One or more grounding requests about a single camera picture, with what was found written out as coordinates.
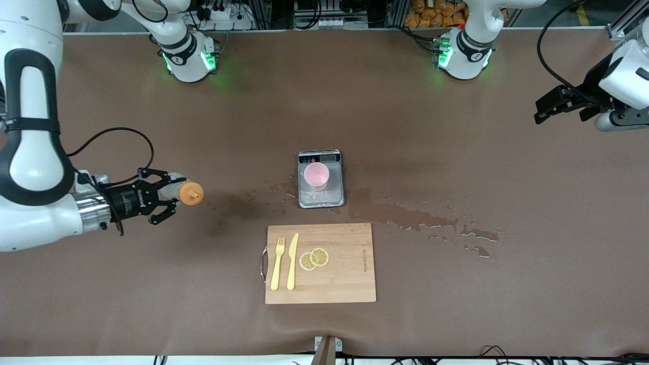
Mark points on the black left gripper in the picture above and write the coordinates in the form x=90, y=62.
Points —
x=591, y=82

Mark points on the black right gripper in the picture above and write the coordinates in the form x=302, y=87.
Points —
x=128, y=199

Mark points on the translucent sauce bottle orange cap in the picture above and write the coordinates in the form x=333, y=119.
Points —
x=191, y=194

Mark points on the pink plastic cup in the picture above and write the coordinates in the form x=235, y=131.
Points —
x=317, y=175

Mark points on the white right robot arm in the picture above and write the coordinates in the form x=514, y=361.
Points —
x=30, y=167

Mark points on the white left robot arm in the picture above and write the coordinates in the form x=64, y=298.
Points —
x=469, y=50

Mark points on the yellow plastic fork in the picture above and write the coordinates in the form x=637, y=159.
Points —
x=275, y=276

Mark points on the yellow plastic knife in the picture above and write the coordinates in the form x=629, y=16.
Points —
x=292, y=263

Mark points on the dried lemon slice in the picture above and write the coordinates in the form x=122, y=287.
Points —
x=305, y=262
x=320, y=256

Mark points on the silver digital kitchen scale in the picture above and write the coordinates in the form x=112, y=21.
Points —
x=324, y=200

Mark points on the orange snack bags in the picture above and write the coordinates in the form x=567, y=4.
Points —
x=431, y=10

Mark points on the white power strip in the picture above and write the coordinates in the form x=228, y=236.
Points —
x=225, y=15

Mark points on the brown liquid puddle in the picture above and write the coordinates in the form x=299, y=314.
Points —
x=405, y=215

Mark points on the wooden cutting board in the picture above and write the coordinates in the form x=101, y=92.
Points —
x=350, y=284

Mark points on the white socket box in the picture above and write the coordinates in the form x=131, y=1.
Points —
x=329, y=23

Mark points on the aluminium frame profile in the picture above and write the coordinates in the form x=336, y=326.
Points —
x=615, y=32

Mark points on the metal table edge bracket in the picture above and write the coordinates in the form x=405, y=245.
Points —
x=327, y=352

